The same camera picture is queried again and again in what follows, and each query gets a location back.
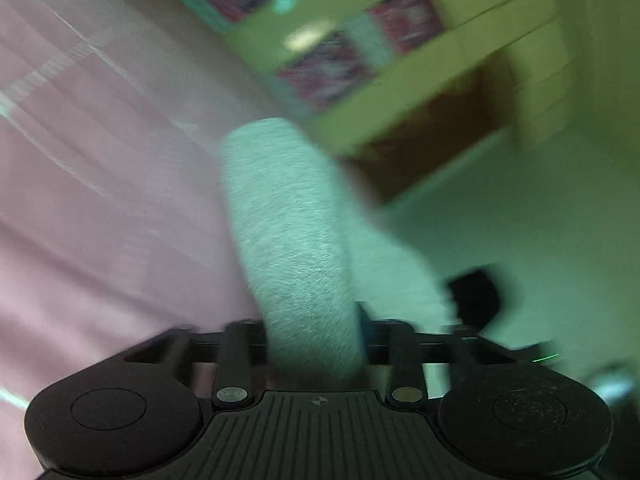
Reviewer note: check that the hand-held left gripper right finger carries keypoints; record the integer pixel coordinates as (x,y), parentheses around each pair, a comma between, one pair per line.
(405,360)

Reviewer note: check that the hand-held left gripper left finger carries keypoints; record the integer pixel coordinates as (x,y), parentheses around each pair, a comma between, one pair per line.
(235,355)

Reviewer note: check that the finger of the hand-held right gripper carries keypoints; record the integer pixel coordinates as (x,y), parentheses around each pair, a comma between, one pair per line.
(475,297)

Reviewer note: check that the brown wooden panel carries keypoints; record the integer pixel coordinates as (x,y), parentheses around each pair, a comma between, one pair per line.
(430,150)

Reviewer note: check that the pink bed sheet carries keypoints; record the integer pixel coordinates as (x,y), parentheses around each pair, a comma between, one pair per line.
(100,185)

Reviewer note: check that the yellow cabinet with patterned panels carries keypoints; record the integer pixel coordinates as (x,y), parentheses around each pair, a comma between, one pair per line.
(425,60)

